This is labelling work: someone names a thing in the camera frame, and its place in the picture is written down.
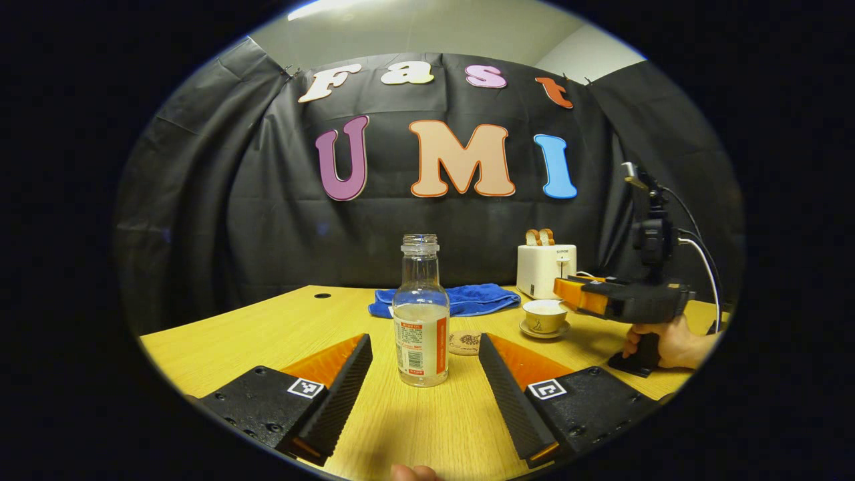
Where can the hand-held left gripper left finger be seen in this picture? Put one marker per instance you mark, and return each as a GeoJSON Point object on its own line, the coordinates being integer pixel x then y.
{"type": "Point", "coordinates": [347, 387]}

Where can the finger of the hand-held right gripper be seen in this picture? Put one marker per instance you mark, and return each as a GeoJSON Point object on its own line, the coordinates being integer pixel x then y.
{"type": "Point", "coordinates": [584, 276]}
{"type": "Point", "coordinates": [578, 295]}

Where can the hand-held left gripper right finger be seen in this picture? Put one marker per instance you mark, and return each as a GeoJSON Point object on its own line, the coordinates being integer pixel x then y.
{"type": "Point", "coordinates": [507, 394]}

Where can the white teacup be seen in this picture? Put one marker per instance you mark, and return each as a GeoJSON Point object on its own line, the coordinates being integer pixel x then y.
{"type": "Point", "coordinates": [544, 321]}

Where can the round cork coaster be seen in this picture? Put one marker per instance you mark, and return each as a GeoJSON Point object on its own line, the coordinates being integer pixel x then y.
{"type": "Point", "coordinates": [465, 343]}

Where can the clear water bottle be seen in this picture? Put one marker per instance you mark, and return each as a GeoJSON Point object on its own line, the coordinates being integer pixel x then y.
{"type": "Point", "coordinates": [421, 334]}

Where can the white toaster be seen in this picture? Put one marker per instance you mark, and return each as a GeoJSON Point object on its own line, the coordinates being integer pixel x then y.
{"type": "Point", "coordinates": [541, 270]}

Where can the white saucer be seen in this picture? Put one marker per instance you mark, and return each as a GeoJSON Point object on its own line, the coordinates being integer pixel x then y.
{"type": "Point", "coordinates": [544, 333]}

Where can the toast slice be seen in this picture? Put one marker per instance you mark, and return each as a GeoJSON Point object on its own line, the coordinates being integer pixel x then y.
{"type": "Point", "coordinates": [547, 236]}
{"type": "Point", "coordinates": [532, 237]}

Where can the blue towel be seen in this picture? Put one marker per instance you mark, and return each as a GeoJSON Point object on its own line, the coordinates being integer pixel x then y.
{"type": "Point", "coordinates": [474, 298]}

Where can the black backdrop cloth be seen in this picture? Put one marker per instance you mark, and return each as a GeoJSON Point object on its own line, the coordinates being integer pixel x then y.
{"type": "Point", "coordinates": [267, 234]}

